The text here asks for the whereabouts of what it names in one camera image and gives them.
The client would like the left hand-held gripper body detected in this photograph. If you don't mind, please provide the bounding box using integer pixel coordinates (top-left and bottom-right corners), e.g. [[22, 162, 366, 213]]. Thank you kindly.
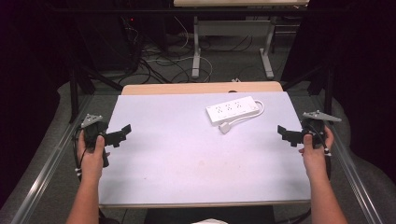
[[79, 113, 110, 168]]

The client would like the white power strip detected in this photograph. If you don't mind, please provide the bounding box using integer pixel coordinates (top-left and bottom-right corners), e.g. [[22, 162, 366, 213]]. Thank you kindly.
[[205, 95, 262, 127]]

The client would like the black computer tower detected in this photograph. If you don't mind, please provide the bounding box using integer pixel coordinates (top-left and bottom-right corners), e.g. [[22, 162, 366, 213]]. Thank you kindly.
[[74, 13, 143, 73]]

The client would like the white cloth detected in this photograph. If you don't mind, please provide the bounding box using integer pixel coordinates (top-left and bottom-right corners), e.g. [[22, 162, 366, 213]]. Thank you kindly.
[[190, 217, 230, 224]]

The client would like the white table mat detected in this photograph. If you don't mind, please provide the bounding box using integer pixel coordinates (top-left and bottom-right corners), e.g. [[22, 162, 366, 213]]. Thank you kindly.
[[98, 91, 312, 207]]

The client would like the white power strip cable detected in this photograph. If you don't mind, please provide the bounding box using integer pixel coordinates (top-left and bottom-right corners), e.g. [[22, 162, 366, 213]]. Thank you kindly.
[[226, 99, 266, 128]]

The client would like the left hand-held gripper cable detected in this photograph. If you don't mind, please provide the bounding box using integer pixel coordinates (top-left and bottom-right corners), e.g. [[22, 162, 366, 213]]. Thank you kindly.
[[72, 125, 89, 183]]

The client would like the person's right hand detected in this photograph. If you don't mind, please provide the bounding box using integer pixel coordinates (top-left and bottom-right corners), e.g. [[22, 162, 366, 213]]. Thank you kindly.
[[298, 125, 335, 181]]

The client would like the bundle of floor cables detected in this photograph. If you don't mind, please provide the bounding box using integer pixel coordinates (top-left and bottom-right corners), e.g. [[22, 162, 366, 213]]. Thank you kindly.
[[120, 15, 216, 86]]

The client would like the black metal stand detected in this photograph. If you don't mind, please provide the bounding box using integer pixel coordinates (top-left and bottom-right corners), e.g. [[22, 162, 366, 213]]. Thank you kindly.
[[68, 64, 125, 124], [280, 63, 336, 117]]

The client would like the hand-held gripper cable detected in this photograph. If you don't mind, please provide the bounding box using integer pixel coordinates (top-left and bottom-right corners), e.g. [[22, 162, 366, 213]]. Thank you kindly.
[[72, 125, 89, 183], [306, 125, 332, 181]]

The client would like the white power plug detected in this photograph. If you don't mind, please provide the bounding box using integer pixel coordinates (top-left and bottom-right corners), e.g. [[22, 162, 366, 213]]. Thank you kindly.
[[218, 121, 232, 135]]

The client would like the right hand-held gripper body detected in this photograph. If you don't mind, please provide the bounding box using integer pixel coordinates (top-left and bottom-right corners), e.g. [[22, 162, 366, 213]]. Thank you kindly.
[[300, 109, 343, 150]]

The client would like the right hand-held gripper cable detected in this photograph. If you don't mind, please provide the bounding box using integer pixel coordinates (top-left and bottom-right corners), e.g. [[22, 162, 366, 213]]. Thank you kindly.
[[306, 125, 332, 181]]

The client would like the person's left hand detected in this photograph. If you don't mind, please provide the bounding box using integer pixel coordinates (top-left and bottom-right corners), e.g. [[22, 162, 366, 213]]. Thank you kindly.
[[77, 129, 111, 183]]

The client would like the white-legged desk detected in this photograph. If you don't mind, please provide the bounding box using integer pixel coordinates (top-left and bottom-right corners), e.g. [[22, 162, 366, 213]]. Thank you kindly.
[[173, 0, 310, 80]]

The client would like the metal floor rail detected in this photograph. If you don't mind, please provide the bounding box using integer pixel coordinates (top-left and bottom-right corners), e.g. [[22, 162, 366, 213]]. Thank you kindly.
[[8, 94, 94, 224], [311, 94, 385, 224]]

